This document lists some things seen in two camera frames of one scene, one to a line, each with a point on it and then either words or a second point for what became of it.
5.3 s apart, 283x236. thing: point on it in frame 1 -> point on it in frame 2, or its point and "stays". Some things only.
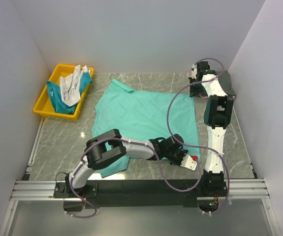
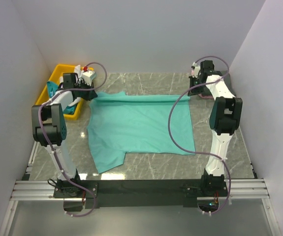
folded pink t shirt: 202,95 stays
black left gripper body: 178,156 -> 89,94
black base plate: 141,192 stays
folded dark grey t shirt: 225,82 stays
